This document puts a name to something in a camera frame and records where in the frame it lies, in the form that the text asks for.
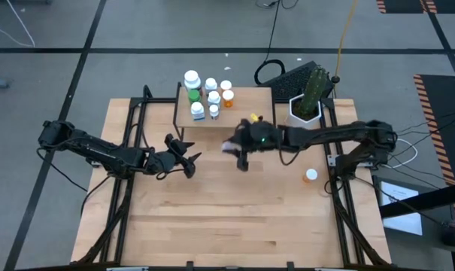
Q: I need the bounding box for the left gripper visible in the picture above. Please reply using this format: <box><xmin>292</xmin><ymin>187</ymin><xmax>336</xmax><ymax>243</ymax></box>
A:
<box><xmin>146</xmin><ymin>133</ymin><xmax>203</xmax><ymax>180</ymax></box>

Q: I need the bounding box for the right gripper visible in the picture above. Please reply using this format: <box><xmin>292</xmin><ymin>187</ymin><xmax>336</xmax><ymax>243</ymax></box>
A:
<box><xmin>223</xmin><ymin>118</ymin><xmax>283</xmax><ymax>173</ymax></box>

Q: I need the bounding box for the translucent white pill vial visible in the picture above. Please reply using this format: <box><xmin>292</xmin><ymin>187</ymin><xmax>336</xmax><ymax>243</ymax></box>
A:
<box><xmin>221</xmin><ymin>139</ymin><xmax>244</xmax><ymax>154</ymax></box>

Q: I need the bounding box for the white bottle blue label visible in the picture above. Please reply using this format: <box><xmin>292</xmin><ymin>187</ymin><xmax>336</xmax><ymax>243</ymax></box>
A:
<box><xmin>190</xmin><ymin>101</ymin><xmax>206</xmax><ymax>122</ymax></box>

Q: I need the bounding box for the large white medicine bottle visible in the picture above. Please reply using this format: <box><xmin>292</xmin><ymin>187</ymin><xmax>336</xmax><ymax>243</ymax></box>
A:
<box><xmin>184</xmin><ymin>69</ymin><xmax>202</xmax><ymax>91</ymax></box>

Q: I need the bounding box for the white planter pot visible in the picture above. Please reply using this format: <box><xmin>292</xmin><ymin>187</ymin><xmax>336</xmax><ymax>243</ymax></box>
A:
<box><xmin>285</xmin><ymin>93</ymin><xmax>323</xmax><ymax>129</ymax></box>

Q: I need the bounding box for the black keyboard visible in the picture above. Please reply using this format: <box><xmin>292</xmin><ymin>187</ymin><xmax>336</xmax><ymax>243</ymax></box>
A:
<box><xmin>262</xmin><ymin>60</ymin><xmax>335</xmax><ymax>103</ymax></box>

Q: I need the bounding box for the green cactus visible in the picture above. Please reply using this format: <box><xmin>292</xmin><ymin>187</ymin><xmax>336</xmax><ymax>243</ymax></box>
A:
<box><xmin>296</xmin><ymin>65</ymin><xmax>329</xmax><ymax>117</ymax></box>

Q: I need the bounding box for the white paper sheet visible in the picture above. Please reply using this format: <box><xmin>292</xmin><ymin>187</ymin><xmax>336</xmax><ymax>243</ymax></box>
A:
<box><xmin>381</xmin><ymin>181</ymin><xmax>423</xmax><ymax>236</ymax></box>

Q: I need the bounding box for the black metal beam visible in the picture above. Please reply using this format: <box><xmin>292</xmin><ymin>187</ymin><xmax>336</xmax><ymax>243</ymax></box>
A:
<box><xmin>379</xmin><ymin>180</ymin><xmax>455</xmax><ymax>219</ymax></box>

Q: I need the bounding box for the black hazard-striped floor mat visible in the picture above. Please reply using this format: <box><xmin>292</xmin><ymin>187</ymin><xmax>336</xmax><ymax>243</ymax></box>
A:
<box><xmin>376</xmin><ymin>0</ymin><xmax>455</xmax><ymax>15</ymax></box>
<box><xmin>413</xmin><ymin>74</ymin><xmax>455</xmax><ymax>223</ymax></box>

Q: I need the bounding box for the wooden shelf black frame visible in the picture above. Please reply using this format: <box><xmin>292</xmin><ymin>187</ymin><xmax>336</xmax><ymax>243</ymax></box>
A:
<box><xmin>173</xmin><ymin>81</ymin><xmax>277</xmax><ymax>141</ymax></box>

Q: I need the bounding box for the black coiled cable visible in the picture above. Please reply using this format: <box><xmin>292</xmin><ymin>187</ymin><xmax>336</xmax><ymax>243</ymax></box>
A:
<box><xmin>253</xmin><ymin>0</ymin><xmax>287</xmax><ymax>86</ymax></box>

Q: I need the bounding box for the yellow hanging cable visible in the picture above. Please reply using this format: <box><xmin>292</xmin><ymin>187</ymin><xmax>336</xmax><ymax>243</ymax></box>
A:
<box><xmin>334</xmin><ymin>0</ymin><xmax>359</xmax><ymax>78</ymax></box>

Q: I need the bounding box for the white looped cable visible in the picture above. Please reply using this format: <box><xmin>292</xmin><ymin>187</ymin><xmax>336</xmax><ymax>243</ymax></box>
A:
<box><xmin>384</xmin><ymin>137</ymin><xmax>419</xmax><ymax>169</ymax></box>

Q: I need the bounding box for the white floor cable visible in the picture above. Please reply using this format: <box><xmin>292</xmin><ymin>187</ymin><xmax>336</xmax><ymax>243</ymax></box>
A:
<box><xmin>0</xmin><ymin>0</ymin><xmax>36</xmax><ymax>48</ymax></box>

